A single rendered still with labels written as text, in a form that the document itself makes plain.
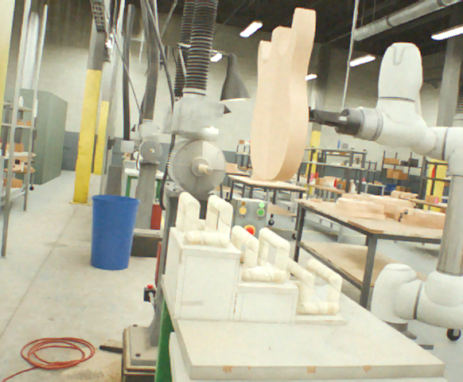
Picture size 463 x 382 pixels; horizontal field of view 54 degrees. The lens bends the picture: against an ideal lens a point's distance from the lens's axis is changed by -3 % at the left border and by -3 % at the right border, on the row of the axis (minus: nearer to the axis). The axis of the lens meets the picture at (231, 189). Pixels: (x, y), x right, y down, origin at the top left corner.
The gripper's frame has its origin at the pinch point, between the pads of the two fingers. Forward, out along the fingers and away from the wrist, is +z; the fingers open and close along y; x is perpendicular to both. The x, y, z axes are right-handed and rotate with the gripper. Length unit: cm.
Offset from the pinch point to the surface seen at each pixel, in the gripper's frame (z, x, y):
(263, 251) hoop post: -0.5, -39.1, 7.1
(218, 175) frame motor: -3, -24, 96
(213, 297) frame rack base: 17, -47, -13
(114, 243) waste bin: 44, -118, 355
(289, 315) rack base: -3, -51, -13
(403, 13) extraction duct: -416, 270, 639
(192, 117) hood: 16, 0, 67
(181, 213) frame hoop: 24.0, -30.3, 7.3
